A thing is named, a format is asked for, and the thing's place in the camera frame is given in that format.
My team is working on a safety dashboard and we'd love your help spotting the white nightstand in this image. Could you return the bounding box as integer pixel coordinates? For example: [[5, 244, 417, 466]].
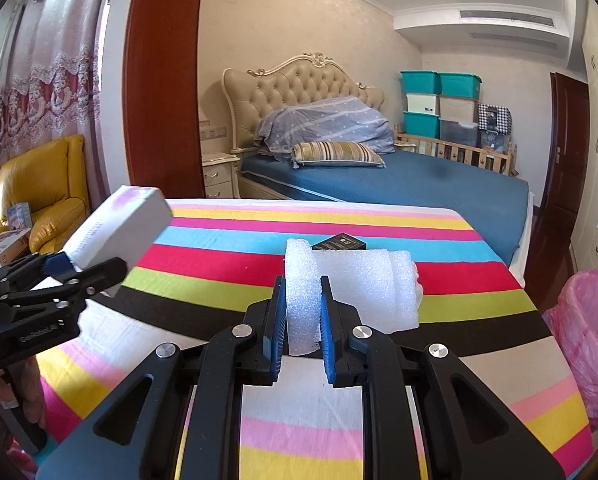
[[201, 151, 241, 200]]

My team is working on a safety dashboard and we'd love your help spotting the beige tufted headboard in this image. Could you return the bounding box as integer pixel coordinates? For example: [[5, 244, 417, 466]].
[[222, 52, 386, 153]]

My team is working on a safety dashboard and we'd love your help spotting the dark bag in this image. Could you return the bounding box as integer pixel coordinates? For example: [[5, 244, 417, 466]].
[[479, 130, 510, 151]]

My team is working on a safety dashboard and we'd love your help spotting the white rectangular box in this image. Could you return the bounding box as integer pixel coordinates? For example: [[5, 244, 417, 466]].
[[60, 185, 175, 297]]

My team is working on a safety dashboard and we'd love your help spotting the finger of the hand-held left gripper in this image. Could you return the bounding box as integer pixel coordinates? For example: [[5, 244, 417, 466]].
[[2, 256, 130, 307], [0, 251, 75, 294]]

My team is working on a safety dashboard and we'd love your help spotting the white storage box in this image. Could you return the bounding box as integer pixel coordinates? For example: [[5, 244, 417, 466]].
[[404, 92, 440, 114]]

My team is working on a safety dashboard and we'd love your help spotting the striped pillow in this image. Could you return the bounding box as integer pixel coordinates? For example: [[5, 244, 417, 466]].
[[291, 141, 386, 168]]

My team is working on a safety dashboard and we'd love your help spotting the bed with blue sheet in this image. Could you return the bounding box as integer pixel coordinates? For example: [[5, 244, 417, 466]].
[[231, 147, 536, 288]]

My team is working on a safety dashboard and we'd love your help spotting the light blue patterned pillow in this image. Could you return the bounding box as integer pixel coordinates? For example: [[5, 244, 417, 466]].
[[257, 95, 397, 161]]

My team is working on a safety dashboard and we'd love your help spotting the beige storage box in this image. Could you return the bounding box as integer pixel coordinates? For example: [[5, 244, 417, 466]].
[[439, 96, 480, 122]]

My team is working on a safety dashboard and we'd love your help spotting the blue bed mattress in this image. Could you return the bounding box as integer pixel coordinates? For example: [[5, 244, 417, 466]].
[[240, 151, 530, 266]]

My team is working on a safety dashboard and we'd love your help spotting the black white checkered bag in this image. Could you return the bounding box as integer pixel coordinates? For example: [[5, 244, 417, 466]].
[[477, 103, 513, 133]]

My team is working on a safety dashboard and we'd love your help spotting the striped colourful tablecloth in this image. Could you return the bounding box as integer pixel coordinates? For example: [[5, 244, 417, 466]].
[[34, 198, 594, 480]]

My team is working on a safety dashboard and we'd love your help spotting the white foam sheet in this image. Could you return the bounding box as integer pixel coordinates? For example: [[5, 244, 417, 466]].
[[284, 238, 425, 358]]

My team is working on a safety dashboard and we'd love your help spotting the flat picture box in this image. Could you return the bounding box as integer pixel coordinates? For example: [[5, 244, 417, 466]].
[[0, 227, 32, 267]]

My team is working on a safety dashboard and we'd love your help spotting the red-brown wooden panel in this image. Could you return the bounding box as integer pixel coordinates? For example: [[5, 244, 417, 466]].
[[123, 0, 203, 201]]

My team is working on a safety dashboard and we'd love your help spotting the colourful toy box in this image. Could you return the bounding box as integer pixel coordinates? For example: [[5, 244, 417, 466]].
[[6, 202, 33, 231]]

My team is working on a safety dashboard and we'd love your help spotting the small black box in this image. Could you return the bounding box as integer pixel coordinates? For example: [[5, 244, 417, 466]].
[[311, 232, 369, 252]]

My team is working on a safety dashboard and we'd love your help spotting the dark red wooden door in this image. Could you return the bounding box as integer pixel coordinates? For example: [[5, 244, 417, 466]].
[[539, 72, 592, 226]]

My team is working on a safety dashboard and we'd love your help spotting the yellow leather armchair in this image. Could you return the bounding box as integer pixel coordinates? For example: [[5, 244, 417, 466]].
[[0, 135, 91, 256]]

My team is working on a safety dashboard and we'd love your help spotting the ceiling air vent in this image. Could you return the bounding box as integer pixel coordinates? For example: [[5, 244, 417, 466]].
[[459, 9, 556, 28]]

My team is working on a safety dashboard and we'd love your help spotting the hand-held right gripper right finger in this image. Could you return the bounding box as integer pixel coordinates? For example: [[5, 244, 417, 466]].
[[320, 275, 564, 480]]

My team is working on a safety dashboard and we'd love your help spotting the pink lace curtain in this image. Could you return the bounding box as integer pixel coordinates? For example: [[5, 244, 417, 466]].
[[0, 0, 117, 201]]

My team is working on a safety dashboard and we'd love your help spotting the grey clear storage box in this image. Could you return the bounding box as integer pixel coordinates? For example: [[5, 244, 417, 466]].
[[439, 119, 480, 148]]

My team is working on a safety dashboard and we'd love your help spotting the wooden crib rail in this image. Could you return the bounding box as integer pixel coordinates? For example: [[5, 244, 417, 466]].
[[395, 132, 520, 177]]

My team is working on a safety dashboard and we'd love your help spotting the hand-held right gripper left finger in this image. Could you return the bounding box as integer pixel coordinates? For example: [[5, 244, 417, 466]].
[[36, 275, 287, 480]]

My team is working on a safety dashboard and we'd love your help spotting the bin with pink bag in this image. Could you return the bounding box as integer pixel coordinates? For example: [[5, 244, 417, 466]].
[[543, 268, 598, 428]]

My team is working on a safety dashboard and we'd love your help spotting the teal storage box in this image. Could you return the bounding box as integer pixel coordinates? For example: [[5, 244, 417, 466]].
[[400, 70, 441, 96], [403, 111, 441, 139], [439, 72, 482, 100]]

